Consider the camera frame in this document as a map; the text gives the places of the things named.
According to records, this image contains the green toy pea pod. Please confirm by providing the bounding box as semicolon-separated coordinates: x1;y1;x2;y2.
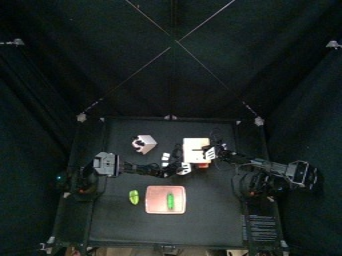
166;192;176;211

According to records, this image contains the small white drawer box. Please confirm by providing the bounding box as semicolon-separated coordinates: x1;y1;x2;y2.
182;137;214;170

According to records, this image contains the beige rectangular plastic tray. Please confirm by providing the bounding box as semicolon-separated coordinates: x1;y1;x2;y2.
145;185;188;215

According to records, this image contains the black label with white text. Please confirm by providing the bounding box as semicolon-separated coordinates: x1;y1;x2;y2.
245;213;281;248

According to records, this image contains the light green toy leaf vegetable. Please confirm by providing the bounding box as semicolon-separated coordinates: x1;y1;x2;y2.
129;189;141;205

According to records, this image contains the white cube box with cutouts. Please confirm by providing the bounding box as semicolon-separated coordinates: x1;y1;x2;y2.
131;134;160;155

